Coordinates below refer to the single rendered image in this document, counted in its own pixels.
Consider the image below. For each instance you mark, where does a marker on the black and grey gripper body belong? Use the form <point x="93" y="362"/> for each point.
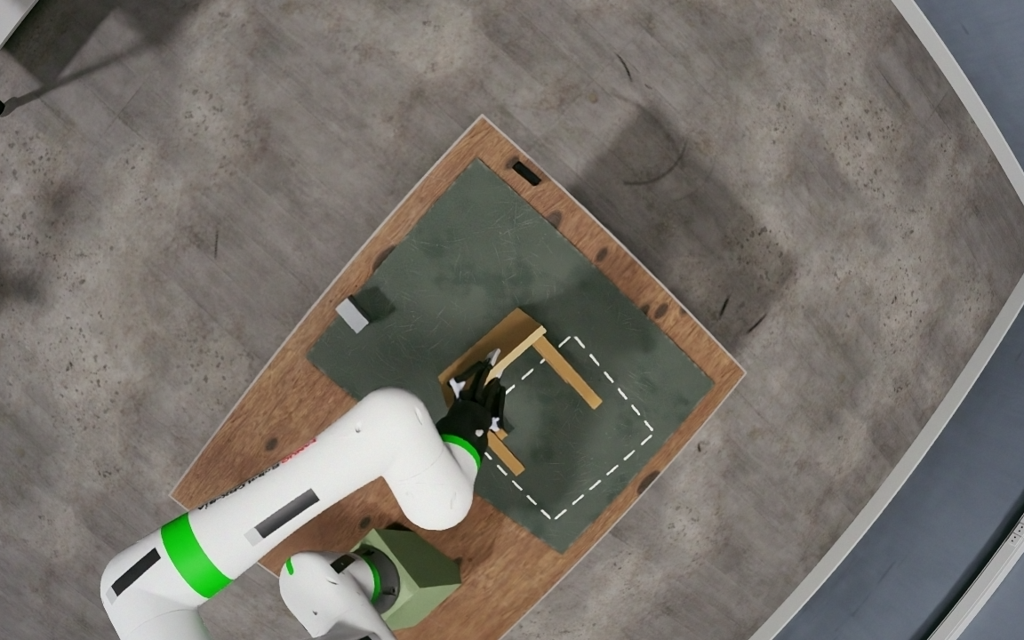
<point x="470" y="409"/>

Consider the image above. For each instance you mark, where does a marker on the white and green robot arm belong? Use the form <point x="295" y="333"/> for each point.
<point x="152" y="589"/>

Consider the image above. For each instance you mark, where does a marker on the small wooden stool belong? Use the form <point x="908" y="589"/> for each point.
<point x="512" y="336"/>

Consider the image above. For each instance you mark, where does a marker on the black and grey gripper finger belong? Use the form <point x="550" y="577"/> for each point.
<point x="482" y="370"/>
<point x="494" y="395"/>

